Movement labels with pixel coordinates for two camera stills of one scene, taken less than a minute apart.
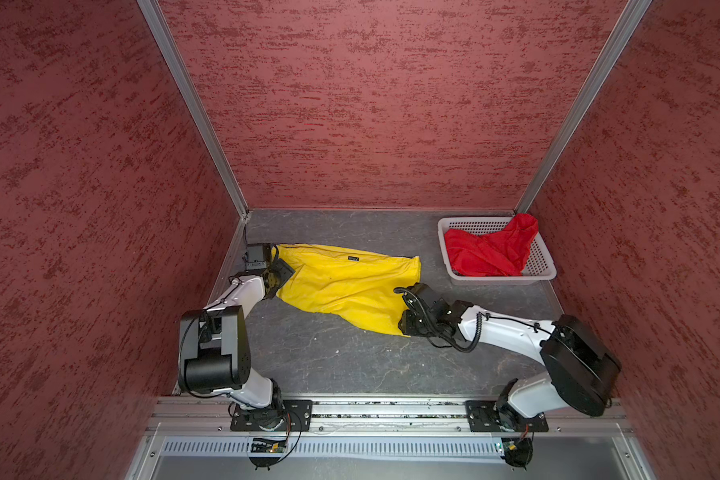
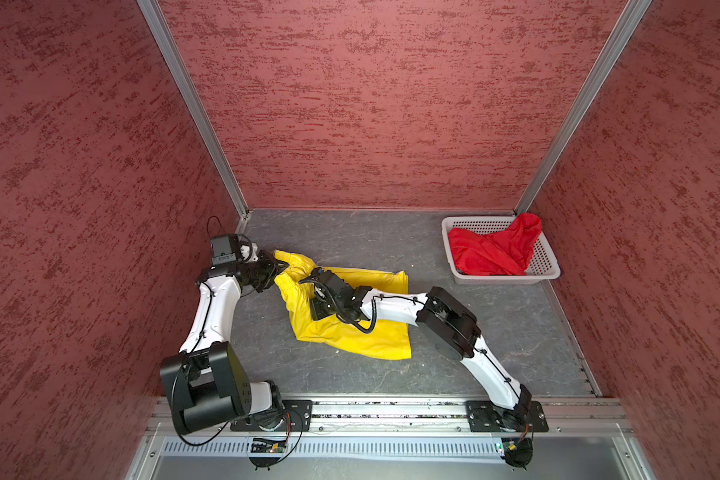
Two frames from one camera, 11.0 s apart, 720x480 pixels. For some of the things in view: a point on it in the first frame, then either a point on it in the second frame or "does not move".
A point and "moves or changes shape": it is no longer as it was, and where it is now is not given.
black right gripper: [407, 325] → [317, 304]
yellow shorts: [356, 285] moves or changes shape
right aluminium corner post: [624, 26] does not move
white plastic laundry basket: [539, 265] does not move
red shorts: [500, 253] does not move
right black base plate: [484, 416] does not move
